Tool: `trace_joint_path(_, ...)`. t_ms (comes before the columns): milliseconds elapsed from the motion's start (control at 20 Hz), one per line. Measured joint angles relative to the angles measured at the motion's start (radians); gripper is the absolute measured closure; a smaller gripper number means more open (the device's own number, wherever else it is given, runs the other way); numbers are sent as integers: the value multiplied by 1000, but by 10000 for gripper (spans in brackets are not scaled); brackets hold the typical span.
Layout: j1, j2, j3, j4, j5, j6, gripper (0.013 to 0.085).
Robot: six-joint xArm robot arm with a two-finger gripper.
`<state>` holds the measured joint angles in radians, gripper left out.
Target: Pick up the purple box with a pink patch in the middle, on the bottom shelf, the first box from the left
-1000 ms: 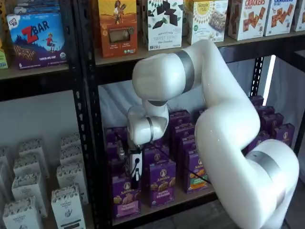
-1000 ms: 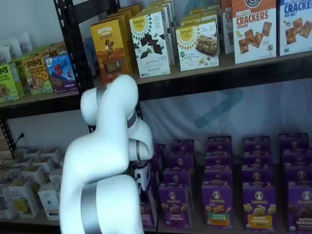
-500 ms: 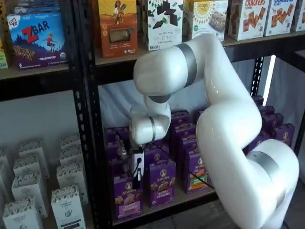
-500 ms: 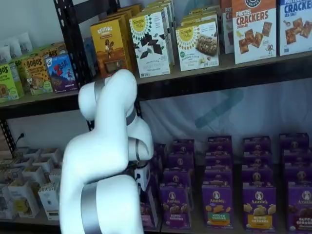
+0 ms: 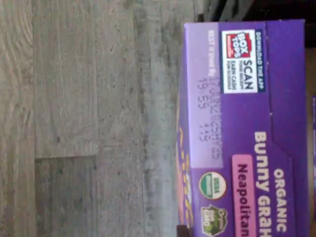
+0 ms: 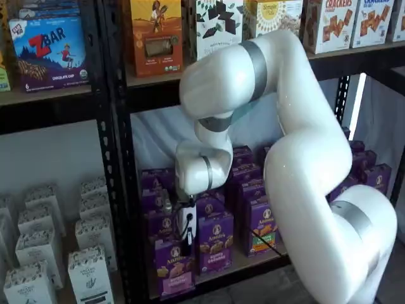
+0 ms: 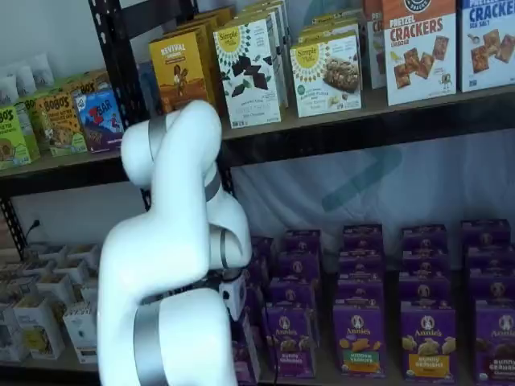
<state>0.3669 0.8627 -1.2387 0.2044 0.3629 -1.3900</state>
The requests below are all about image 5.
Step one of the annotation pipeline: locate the purple box with pink patch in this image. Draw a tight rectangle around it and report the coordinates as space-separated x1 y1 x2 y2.
175 19 311 237

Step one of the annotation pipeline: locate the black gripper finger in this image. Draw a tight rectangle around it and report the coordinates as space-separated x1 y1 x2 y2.
176 225 195 237

